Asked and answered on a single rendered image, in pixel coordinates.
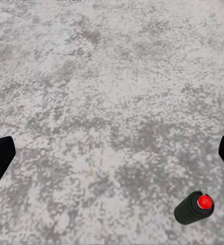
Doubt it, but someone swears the pesticide atomizer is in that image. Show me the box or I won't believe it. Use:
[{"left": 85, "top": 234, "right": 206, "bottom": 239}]
[{"left": 174, "top": 186, "right": 215, "bottom": 225}]

